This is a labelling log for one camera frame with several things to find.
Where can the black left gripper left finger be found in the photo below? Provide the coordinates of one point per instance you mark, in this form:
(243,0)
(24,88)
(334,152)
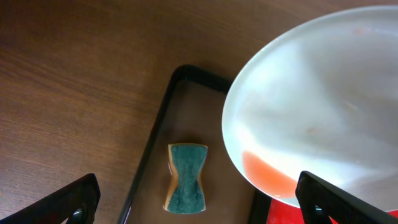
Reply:
(74,203)

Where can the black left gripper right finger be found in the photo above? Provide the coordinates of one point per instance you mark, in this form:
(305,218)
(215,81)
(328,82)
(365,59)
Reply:
(322,202)

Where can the white plate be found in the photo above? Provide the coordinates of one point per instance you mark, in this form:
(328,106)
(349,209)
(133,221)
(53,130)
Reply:
(321,98)

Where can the green and orange sponge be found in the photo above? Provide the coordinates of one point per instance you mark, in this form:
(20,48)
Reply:
(185,194)

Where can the red plastic tray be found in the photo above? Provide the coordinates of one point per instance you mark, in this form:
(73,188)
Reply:
(281,213)

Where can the black small tray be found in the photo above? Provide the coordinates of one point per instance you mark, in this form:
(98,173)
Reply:
(190,112)

